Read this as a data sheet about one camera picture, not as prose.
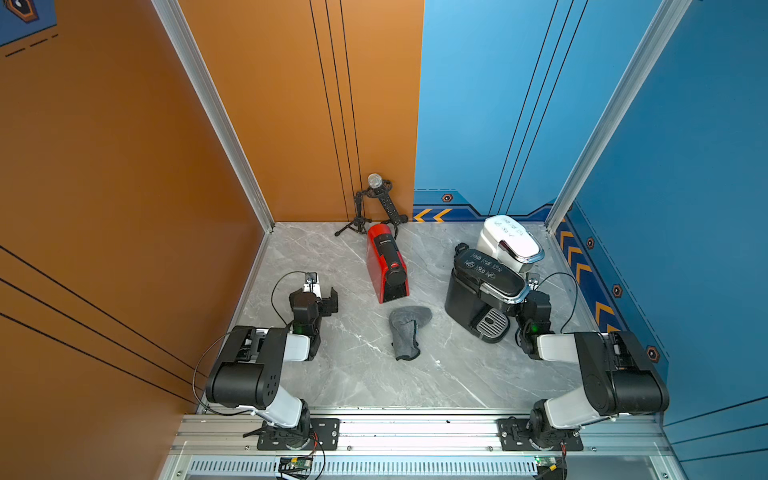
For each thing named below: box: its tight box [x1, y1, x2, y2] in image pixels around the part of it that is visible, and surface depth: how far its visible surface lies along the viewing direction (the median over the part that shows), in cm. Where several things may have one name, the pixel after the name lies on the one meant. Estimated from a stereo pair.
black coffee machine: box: [445, 242, 529, 343], surface depth 81 cm
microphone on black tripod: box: [335, 173, 409, 240], surface depth 107 cm
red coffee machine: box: [366, 223, 410, 304], surface depth 90 cm
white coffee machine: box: [477, 215, 545, 273], surface depth 87 cm
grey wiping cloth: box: [389, 306, 432, 361], surface depth 86 cm
